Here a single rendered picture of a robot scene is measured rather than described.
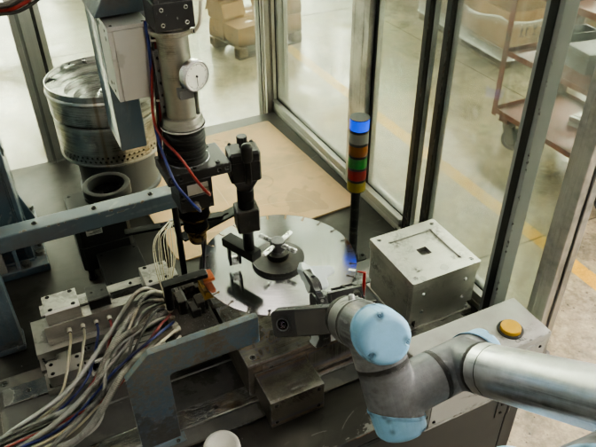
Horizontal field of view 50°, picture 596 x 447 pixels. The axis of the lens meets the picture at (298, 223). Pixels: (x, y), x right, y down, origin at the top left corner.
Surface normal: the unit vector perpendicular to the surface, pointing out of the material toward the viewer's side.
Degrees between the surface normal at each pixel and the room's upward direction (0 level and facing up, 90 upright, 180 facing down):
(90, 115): 90
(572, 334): 0
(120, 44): 90
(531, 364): 42
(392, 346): 56
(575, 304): 0
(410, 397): 52
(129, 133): 90
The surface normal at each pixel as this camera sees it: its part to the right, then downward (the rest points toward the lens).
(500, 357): -0.62, -0.74
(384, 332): 0.25, 0.02
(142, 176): 0.77, 0.36
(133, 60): 0.44, 0.53
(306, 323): -0.29, 0.14
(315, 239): -0.01, -0.81
